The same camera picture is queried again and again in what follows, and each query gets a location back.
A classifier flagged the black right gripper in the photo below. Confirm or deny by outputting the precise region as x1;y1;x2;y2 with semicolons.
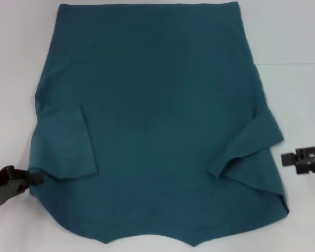
281;143;315;175

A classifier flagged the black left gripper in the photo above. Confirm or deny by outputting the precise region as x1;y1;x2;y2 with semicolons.
0;165;44;208

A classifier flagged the teal blue t-shirt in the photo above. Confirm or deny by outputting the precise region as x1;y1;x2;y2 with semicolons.
28;2;289;248

